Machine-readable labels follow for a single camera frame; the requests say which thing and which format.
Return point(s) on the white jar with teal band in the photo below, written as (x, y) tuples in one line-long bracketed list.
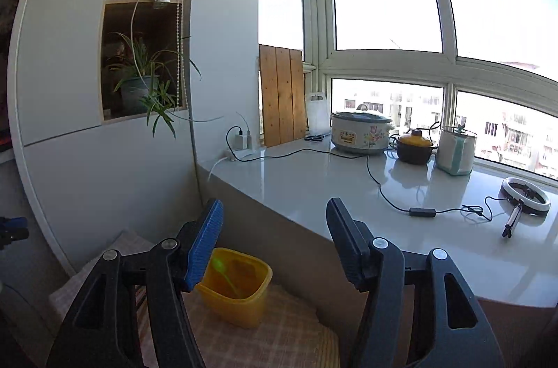
[(455, 152)]

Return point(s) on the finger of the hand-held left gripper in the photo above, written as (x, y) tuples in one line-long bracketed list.
[(13, 225)]

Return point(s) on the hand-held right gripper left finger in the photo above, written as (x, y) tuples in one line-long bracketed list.
[(205, 246)]

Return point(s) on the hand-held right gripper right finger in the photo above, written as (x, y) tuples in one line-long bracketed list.
[(348, 246)]

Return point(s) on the checked beige cushion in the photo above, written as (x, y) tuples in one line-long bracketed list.
[(270, 342)]

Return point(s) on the white power strip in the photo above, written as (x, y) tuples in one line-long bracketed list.
[(239, 155)]

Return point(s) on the yellow plastic container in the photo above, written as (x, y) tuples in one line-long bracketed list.
[(244, 311)]

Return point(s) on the potted spider plant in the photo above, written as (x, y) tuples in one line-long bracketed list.
[(137, 93)]

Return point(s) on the green plastic spoon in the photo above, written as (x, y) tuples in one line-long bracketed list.
[(224, 274)]

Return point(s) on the white window frame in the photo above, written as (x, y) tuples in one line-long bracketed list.
[(449, 63)]

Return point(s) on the white charger plug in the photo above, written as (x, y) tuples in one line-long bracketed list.
[(242, 140)]

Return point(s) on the white cutting board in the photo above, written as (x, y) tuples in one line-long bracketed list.
[(317, 115)]

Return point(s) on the wooden plank board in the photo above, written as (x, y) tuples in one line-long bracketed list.
[(281, 98)]

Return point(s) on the black pot with yellow lid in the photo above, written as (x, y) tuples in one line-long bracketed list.
[(414, 150)]

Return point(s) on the floral white slow cooker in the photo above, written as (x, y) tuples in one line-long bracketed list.
[(357, 132)]

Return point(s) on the white cabinet with wooden shelves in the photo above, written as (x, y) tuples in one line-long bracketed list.
[(65, 98)]

